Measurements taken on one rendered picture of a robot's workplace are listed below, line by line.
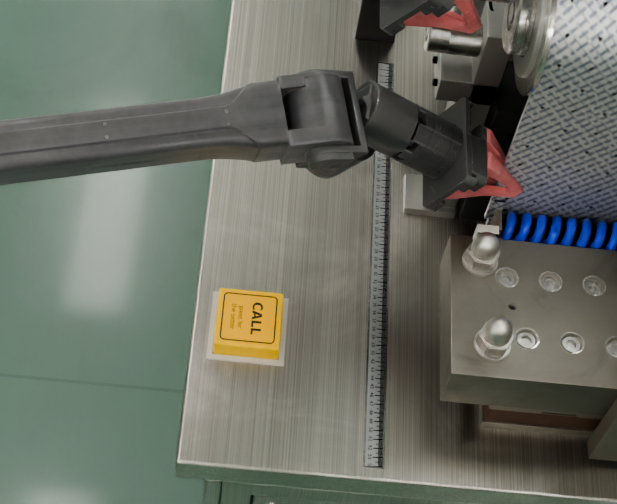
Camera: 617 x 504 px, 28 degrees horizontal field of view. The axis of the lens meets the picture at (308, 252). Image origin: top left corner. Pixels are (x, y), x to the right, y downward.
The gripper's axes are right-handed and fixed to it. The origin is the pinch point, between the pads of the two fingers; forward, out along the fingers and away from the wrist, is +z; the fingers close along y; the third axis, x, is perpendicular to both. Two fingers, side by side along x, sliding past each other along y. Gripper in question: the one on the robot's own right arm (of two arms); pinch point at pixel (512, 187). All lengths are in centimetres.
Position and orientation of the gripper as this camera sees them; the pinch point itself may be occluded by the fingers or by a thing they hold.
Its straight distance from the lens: 129.0
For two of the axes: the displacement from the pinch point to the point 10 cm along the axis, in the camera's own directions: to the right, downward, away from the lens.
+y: -0.6, 8.4, -5.4
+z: 8.1, 3.5, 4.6
